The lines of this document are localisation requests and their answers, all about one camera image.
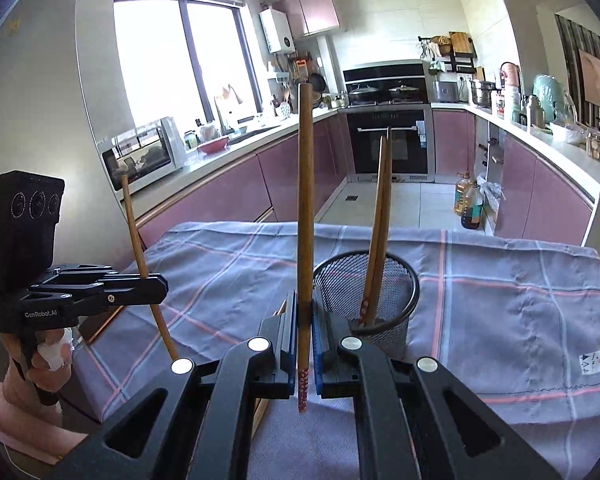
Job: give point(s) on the white wall water heater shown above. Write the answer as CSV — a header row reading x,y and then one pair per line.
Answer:
x,y
277,30

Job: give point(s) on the white microwave oven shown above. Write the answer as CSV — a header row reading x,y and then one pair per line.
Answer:
x,y
140,160

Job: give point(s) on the grey plaid tablecloth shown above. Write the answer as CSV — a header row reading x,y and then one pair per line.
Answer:
x,y
480,310

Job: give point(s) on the pink kettle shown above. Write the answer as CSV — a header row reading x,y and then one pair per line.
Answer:
x,y
510,75

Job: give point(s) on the black lidded pot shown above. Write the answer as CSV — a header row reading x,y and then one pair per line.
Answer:
x,y
404,92

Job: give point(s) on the stainless steel stock pot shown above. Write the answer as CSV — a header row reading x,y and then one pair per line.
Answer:
x,y
481,94

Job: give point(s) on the red bowl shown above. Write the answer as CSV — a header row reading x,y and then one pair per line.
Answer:
x,y
212,146

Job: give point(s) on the white bowl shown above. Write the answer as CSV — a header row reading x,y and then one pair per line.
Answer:
x,y
566,133

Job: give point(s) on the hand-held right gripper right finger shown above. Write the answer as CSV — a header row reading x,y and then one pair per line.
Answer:
x,y
321,345

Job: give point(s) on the pink lower cabinets counter side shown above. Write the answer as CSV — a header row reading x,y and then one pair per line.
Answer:
x,y
530,195

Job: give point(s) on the yellow cooking oil bottle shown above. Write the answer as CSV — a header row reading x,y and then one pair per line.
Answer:
x,y
461,200

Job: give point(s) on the white plastic bag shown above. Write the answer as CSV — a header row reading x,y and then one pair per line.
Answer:
x,y
491,192

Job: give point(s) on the dark cooking oil bottle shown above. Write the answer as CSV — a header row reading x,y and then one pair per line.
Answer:
x,y
472,210

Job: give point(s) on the black wall storage rack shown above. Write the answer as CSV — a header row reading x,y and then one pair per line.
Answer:
x,y
450,55

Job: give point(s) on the person's left hand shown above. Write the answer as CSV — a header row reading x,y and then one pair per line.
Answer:
x,y
52,372

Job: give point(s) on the black built-in oven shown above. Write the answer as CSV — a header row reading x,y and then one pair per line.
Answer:
x,y
387,145

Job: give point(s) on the pink upper wall cabinet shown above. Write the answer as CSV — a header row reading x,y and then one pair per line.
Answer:
x,y
310,10

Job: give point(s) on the framed wall picture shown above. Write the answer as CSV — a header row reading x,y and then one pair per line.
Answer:
x,y
592,80

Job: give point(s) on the mint green kitchen appliance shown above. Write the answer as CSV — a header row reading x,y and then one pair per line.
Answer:
x,y
550,97

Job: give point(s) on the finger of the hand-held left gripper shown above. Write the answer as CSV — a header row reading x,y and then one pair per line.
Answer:
x,y
130,290

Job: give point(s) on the wooden chopstick red patterned end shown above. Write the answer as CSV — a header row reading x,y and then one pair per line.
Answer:
x,y
304,220
377,220
386,195
132,230

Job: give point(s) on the black lidded wok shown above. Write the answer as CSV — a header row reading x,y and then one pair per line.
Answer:
x,y
364,94

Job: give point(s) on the pink lower cabinets window side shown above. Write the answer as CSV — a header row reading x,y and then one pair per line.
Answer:
x,y
240,185

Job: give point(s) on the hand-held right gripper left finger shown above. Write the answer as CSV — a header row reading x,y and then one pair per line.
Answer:
x,y
292,340

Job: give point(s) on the black frying pan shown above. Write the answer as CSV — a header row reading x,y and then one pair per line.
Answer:
x,y
317,82

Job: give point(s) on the black range hood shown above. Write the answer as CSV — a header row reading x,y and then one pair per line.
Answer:
x,y
385,74

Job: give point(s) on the person's left forearm pink sleeve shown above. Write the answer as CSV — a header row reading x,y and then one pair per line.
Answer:
x,y
10,425

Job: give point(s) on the black mesh utensil holder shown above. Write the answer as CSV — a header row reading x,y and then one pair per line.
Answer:
x,y
385,344

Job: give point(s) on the kitchen window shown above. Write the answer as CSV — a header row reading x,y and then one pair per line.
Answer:
x,y
205,60

